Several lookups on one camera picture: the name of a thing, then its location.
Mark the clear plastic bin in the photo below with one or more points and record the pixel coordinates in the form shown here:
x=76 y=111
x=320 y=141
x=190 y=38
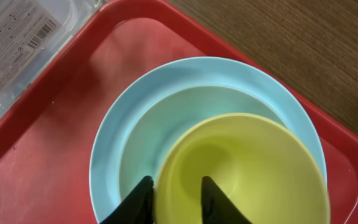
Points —
x=32 y=32

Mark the yellow plastic cup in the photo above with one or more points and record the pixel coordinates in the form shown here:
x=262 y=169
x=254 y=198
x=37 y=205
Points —
x=264 y=170

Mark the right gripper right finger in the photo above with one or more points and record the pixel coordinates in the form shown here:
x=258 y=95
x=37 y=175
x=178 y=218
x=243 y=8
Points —
x=216 y=207

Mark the light blue small bowl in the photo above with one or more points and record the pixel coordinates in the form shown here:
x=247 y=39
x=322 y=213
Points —
x=166 y=120

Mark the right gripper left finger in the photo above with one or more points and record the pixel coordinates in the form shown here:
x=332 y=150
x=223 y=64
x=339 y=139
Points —
x=137 y=207

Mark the light blue plate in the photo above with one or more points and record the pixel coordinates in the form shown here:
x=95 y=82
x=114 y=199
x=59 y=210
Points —
x=170 y=78

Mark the red plastic tray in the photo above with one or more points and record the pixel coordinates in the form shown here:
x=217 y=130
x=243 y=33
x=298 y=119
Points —
x=46 y=139

